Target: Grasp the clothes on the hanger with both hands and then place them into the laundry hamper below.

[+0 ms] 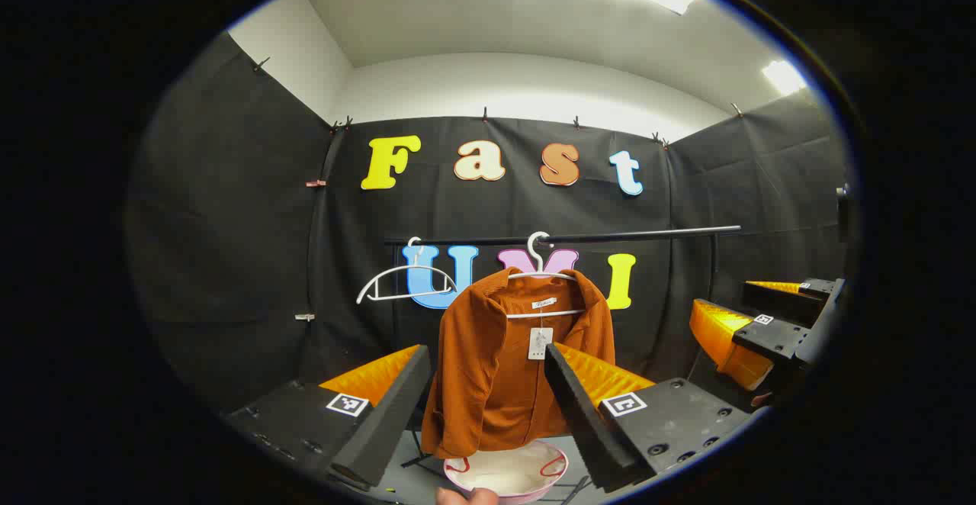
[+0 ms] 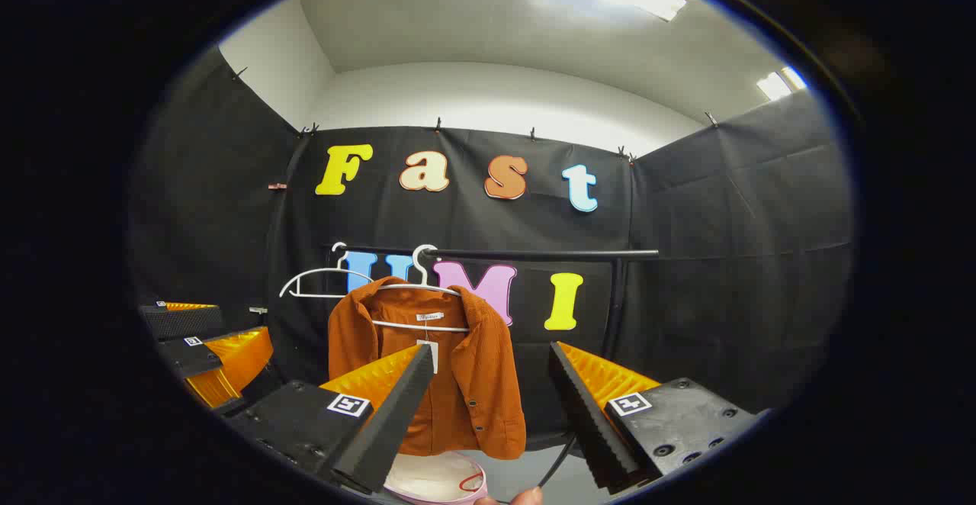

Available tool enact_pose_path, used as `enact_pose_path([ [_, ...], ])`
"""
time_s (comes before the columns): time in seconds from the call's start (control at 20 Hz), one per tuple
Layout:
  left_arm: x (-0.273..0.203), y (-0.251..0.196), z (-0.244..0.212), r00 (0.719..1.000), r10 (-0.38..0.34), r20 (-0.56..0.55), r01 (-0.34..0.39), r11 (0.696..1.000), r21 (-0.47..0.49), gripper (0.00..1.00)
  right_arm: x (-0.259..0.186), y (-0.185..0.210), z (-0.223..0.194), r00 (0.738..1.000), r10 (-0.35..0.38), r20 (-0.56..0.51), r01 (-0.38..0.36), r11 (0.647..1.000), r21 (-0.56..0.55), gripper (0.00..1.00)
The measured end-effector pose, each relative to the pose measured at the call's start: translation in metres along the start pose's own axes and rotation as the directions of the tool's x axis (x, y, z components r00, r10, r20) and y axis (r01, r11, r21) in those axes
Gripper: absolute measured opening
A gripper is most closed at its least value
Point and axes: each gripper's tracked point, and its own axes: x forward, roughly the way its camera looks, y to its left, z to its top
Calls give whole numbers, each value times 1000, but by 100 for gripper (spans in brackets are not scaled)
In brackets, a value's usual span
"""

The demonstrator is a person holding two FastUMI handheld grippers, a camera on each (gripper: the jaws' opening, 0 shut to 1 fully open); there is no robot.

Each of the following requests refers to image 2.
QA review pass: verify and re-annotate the white plastic hanger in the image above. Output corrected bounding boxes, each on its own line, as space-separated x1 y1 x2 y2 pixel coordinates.
371 244 470 333
278 242 375 299

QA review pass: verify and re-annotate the black backdrop cloth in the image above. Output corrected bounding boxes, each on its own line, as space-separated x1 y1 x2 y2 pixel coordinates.
130 43 855 452

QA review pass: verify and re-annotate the white pink-rimmed laundry hamper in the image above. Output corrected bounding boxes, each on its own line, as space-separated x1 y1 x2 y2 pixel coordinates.
384 450 489 505

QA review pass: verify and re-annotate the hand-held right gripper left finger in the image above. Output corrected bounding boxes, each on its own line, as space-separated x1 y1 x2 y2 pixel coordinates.
225 343 435 496

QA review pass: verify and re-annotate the orange corduroy jacket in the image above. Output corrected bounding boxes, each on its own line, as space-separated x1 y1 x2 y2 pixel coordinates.
328 276 527 460

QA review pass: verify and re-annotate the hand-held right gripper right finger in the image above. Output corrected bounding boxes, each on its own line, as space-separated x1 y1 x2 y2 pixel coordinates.
547 341 769 492

